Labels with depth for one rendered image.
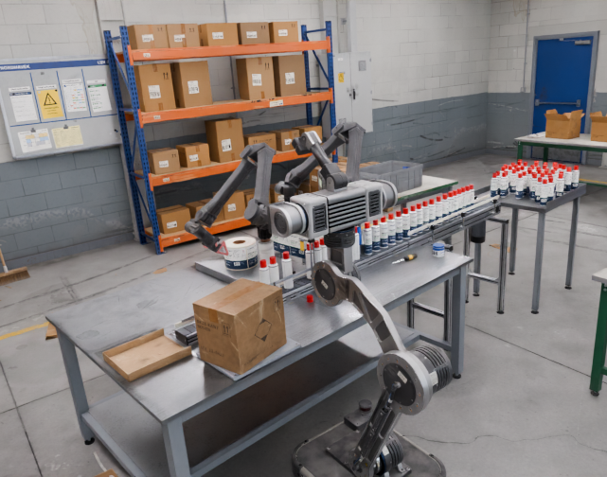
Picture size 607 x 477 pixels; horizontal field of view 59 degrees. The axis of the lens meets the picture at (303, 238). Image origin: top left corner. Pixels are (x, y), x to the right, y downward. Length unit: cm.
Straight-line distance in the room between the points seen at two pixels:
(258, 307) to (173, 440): 60
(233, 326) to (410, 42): 807
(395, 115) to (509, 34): 283
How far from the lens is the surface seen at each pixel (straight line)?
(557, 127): 823
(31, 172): 683
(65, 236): 702
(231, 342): 220
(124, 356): 260
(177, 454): 228
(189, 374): 236
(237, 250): 318
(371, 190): 225
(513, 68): 1111
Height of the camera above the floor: 204
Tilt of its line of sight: 18 degrees down
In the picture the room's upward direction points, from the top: 4 degrees counter-clockwise
